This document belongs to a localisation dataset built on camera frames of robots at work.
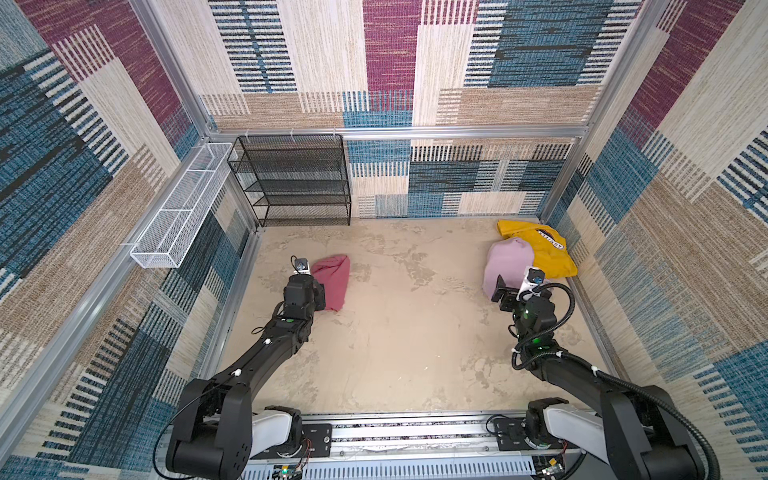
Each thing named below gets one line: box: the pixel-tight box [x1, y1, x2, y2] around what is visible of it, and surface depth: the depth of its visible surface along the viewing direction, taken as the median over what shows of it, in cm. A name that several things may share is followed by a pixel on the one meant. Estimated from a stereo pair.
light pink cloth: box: [483, 237, 535, 299], surface depth 101 cm
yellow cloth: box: [497, 220, 578, 279], surface depth 107 cm
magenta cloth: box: [312, 254, 350, 312], surface depth 101 cm
